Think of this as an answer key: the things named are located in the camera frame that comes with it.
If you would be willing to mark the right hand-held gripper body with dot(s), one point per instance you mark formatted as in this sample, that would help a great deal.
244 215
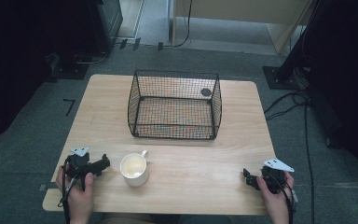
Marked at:
275 175

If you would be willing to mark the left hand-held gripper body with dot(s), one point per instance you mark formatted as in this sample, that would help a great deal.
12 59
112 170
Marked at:
78 162

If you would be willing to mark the black stand base plate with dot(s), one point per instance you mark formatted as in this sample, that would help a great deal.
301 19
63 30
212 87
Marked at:
281 81
70 69

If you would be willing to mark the white cup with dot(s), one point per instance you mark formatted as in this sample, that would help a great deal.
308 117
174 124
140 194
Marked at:
134 169

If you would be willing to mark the black stand post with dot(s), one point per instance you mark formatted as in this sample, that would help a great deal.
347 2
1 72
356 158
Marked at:
295 49

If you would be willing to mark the black cabinet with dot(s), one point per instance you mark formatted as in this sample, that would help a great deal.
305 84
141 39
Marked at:
107 21

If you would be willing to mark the person's right hand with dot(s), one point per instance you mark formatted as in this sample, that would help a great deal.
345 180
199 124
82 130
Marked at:
275 201

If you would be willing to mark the dark curtain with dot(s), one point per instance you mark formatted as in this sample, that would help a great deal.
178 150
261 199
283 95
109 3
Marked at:
351 81
18 62

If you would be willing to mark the light wooden furniture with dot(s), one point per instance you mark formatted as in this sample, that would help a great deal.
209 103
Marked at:
245 12

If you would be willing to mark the black round disc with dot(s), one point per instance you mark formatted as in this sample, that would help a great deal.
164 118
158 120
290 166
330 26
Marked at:
205 92

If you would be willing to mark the person's left hand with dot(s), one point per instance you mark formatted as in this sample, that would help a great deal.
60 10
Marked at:
80 199

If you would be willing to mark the grey tape strip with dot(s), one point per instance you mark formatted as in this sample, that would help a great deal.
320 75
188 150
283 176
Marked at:
45 187

